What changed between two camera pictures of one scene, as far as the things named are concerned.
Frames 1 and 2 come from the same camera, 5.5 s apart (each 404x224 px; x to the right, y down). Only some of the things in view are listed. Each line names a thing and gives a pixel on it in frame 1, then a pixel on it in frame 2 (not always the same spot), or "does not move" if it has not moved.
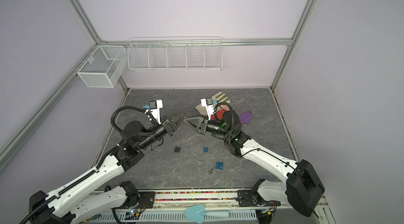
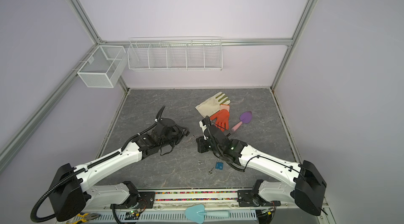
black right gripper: [200, 129] -> [202, 140]
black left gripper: [168, 126] -> [181, 133]
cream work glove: [220, 98] does not move
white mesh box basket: [103, 68] does not move
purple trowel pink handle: [245, 116] does not move
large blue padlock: [219, 165] does not move
